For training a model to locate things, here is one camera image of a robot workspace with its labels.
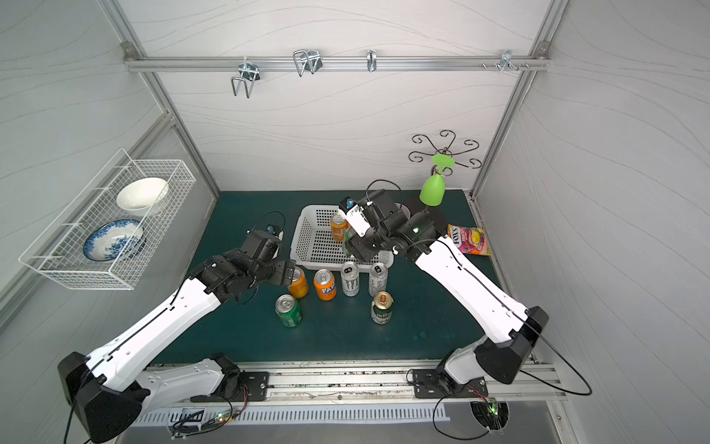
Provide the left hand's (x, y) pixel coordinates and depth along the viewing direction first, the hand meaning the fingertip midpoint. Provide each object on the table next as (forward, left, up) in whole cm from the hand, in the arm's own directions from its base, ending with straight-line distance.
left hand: (279, 263), depth 76 cm
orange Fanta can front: (-1, -12, -9) cm, 15 cm away
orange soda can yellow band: (0, -3, -15) cm, 15 cm away
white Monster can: (0, -28, -6) cm, 29 cm away
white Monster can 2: (0, -20, -8) cm, 21 cm away
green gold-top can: (-8, -29, -10) cm, 32 cm away
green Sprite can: (-10, -3, -9) cm, 14 cm away
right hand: (+2, -22, +10) cm, 24 cm away
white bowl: (+13, +39, +12) cm, 43 cm away
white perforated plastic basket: (+21, -4, -19) cm, 28 cm away
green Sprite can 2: (-5, -20, +15) cm, 26 cm away
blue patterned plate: (-2, +36, +14) cm, 38 cm away
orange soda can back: (+22, -14, -10) cm, 28 cm away
